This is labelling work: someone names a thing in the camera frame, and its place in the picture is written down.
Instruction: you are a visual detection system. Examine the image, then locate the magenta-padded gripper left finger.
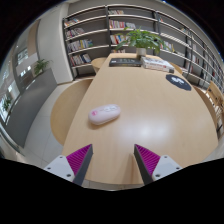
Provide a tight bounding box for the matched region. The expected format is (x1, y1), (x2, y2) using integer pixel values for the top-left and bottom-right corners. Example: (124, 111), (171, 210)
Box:
(43, 143), (94, 187)

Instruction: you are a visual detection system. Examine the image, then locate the green indoor floor plant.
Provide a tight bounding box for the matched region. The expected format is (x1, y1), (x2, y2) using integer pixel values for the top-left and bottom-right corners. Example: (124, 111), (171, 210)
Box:
(33, 59), (51, 76)

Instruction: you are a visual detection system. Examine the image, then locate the pink computer mouse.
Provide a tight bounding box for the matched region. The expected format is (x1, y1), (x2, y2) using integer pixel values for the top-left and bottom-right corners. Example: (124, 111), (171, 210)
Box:
(88, 103), (122, 126)

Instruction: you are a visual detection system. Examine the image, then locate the dark sheep-shaped mouse pad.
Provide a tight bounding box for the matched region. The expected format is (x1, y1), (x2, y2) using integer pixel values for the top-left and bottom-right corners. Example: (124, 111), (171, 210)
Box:
(165, 73), (193, 92)

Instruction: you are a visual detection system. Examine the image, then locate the white illustrated book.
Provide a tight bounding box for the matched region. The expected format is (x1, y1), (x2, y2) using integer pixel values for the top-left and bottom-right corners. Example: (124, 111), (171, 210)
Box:
(141, 55), (175, 71)

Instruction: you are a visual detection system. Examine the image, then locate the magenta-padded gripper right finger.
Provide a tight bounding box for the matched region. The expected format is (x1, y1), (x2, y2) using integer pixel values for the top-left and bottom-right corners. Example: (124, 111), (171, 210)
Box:
(133, 144), (183, 185)

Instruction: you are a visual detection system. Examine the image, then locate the grey shelf unit with books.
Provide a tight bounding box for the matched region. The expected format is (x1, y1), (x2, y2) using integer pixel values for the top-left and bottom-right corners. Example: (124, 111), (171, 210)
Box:
(62, 3), (224, 101)

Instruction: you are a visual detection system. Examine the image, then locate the green potted plant white pot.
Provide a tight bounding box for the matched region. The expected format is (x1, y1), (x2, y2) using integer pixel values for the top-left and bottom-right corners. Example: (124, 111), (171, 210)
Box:
(114, 27), (164, 58)

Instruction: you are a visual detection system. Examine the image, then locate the wooden slatted chair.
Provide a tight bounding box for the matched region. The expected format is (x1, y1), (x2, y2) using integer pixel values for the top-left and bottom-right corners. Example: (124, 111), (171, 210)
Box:
(205, 79), (224, 116)

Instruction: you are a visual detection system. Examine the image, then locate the red-spined book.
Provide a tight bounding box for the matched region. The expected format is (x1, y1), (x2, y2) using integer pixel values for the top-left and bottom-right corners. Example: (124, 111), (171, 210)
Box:
(142, 63), (175, 74)

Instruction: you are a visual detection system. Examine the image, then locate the round-backed wooden chair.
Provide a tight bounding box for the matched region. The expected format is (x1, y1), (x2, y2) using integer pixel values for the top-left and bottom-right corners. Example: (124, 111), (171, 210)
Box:
(50, 78), (94, 146)
(193, 85), (219, 134)
(90, 57), (108, 73)
(171, 61), (184, 76)

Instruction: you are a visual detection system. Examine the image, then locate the black book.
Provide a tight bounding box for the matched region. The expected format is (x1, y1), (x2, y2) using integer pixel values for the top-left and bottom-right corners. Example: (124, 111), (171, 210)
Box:
(108, 57), (143, 68)

